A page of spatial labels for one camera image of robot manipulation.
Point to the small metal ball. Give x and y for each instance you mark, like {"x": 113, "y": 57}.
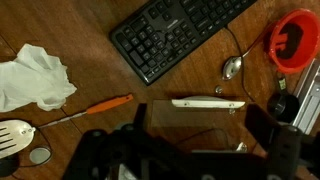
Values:
{"x": 218, "y": 89}

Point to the black measuring cup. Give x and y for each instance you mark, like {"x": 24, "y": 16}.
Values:
{"x": 283, "y": 106}

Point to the black computer keyboard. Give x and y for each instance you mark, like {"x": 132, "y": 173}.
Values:
{"x": 166, "y": 36}

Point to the metal spoon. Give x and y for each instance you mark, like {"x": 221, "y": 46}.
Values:
{"x": 231, "y": 66}

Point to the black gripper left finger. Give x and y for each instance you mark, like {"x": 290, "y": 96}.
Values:
{"x": 141, "y": 115}

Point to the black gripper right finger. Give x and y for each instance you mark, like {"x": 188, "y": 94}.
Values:
{"x": 261, "y": 125}

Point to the red plastic bowl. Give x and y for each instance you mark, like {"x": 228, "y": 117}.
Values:
{"x": 300, "y": 67}

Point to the crumpled white cloth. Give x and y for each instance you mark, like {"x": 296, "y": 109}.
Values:
{"x": 33, "y": 80}

